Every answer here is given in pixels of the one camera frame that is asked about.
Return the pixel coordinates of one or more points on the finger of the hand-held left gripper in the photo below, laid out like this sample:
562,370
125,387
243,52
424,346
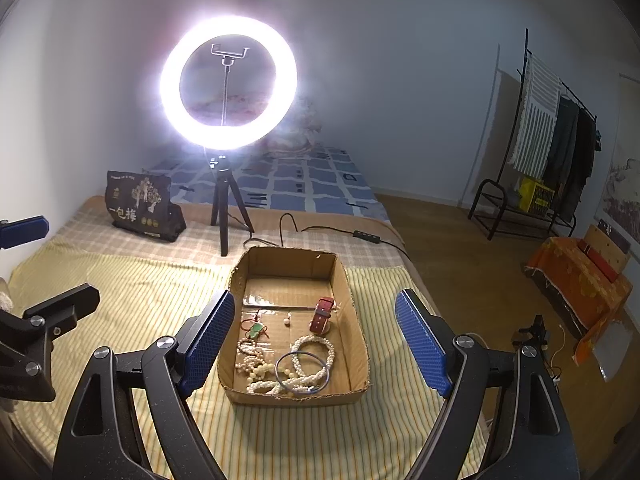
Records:
25,232
65,305

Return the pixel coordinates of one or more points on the yellow crate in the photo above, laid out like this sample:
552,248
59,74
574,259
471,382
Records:
537,197

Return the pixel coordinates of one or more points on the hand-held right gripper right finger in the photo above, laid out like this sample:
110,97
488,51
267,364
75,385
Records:
422,345

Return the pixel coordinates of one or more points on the cardboard box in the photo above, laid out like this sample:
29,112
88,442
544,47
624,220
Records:
290,265

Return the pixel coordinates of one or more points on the red box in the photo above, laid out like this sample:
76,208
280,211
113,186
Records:
600,260

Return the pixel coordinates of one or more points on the orange covered chair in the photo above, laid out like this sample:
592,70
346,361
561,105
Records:
570,275

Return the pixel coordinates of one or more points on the yellow striped blanket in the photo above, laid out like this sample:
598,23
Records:
150,280

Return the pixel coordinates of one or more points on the dark hanging clothes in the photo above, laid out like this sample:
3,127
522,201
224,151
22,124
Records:
570,160

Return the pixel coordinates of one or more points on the black tripod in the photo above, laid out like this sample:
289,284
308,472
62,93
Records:
223,230

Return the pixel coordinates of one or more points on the striped towel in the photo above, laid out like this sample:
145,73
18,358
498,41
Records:
537,125

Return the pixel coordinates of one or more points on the black clamp mount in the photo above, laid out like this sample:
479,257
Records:
537,332

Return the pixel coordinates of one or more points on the phone holder clamp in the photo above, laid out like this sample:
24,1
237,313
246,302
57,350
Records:
229,60

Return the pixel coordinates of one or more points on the beige checked blanket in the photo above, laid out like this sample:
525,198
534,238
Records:
200,242

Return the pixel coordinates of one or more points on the blue patterned bed sheet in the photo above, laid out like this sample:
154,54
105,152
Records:
325,180

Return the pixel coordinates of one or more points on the black clothes rack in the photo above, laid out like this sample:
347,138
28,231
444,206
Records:
526,45

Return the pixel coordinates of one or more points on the clear plastic bag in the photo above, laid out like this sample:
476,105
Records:
610,350

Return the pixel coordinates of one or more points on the folded quilt stack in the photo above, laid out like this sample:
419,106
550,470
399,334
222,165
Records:
300,135

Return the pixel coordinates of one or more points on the light wooden board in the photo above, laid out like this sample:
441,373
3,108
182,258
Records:
607,240

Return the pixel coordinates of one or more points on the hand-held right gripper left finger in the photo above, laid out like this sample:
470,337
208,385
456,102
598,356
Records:
210,340

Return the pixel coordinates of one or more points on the black printed bag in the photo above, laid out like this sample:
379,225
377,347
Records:
140,210

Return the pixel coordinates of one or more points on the wall poster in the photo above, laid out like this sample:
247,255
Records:
625,185

